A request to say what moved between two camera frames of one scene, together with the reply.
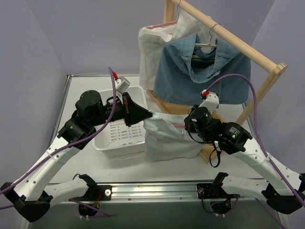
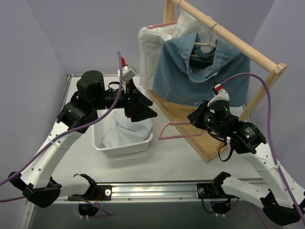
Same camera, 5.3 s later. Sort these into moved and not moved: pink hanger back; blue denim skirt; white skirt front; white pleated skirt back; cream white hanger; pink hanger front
Moved: white skirt front; pink hanger front
Not moved: pink hanger back; cream white hanger; white pleated skirt back; blue denim skirt
